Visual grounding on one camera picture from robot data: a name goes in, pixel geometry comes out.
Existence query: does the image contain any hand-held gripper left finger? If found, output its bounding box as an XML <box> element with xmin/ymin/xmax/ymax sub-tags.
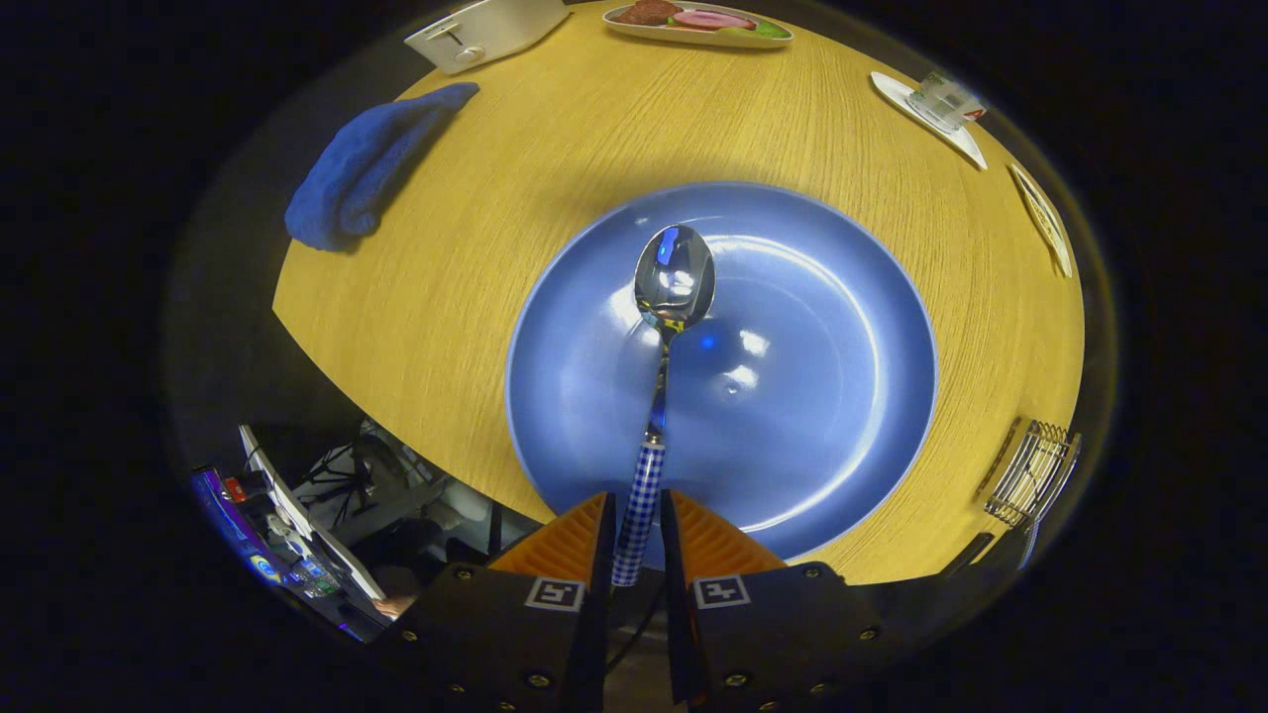
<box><xmin>391</xmin><ymin>492</ymin><xmax>617</xmax><ymax>713</ymax></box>

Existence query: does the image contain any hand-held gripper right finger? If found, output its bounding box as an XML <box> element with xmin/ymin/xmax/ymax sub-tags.
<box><xmin>659</xmin><ymin>488</ymin><xmax>893</xmax><ymax>713</ymax></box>

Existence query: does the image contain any spoon with checkered handle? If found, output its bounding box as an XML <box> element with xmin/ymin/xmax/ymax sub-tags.
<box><xmin>611</xmin><ymin>225</ymin><xmax>717</xmax><ymax>587</ymax></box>

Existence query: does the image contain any black tripod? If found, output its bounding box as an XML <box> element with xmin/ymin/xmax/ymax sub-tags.
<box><xmin>297</xmin><ymin>436</ymin><xmax>427</xmax><ymax>526</ymax></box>

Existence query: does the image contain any blue round plate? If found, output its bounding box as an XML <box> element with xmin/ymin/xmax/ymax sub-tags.
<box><xmin>505</xmin><ymin>181</ymin><xmax>938</xmax><ymax>570</ymax></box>

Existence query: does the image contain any computer screen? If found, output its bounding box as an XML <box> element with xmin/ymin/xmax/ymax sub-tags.
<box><xmin>191</xmin><ymin>426</ymin><xmax>389</xmax><ymax>635</ymax></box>

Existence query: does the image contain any blue folded towel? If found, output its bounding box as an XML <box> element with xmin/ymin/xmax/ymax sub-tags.
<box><xmin>284</xmin><ymin>82</ymin><xmax>480</xmax><ymax>253</ymax></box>

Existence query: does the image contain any white divided condiment tray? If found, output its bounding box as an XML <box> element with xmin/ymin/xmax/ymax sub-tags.
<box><xmin>1008</xmin><ymin>163</ymin><xmax>1075</xmax><ymax>279</ymax></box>

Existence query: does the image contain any white square coaster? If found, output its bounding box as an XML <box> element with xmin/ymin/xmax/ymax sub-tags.
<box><xmin>871</xmin><ymin>71</ymin><xmax>989</xmax><ymax>171</ymax></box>

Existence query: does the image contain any clear plastic bottle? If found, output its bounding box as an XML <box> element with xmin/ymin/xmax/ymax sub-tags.
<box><xmin>906</xmin><ymin>67</ymin><xmax>987</xmax><ymax>133</ymax></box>

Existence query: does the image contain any white oval food plate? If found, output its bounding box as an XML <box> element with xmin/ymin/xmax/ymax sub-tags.
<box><xmin>602</xmin><ymin>0</ymin><xmax>794</xmax><ymax>50</ymax></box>

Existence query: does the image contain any white toaster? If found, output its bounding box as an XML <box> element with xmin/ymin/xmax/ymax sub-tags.
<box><xmin>404</xmin><ymin>0</ymin><xmax>573</xmax><ymax>76</ymax></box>

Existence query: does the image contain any pink ham slice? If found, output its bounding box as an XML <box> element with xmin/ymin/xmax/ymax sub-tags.
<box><xmin>674</xmin><ymin>9</ymin><xmax>757</xmax><ymax>32</ymax></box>

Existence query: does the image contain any brown meat slice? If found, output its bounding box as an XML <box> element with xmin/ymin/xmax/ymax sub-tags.
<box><xmin>614</xmin><ymin>0</ymin><xmax>685</xmax><ymax>27</ymax></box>

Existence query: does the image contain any black table bracket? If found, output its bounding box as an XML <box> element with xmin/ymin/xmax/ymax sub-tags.
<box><xmin>941</xmin><ymin>532</ymin><xmax>995</xmax><ymax>578</ymax></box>

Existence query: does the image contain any metal wire basket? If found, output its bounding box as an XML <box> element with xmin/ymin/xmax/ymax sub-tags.
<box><xmin>984</xmin><ymin>419</ymin><xmax>1083</xmax><ymax>528</ymax></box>

